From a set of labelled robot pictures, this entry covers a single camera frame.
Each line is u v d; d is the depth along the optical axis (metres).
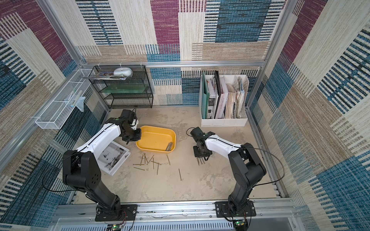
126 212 0.73
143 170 0.88
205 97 0.85
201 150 0.78
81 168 0.46
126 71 0.89
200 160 0.91
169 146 0.97
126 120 0.72
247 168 0.46
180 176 0.85
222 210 0.73
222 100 0.88
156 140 1.00
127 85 1.07
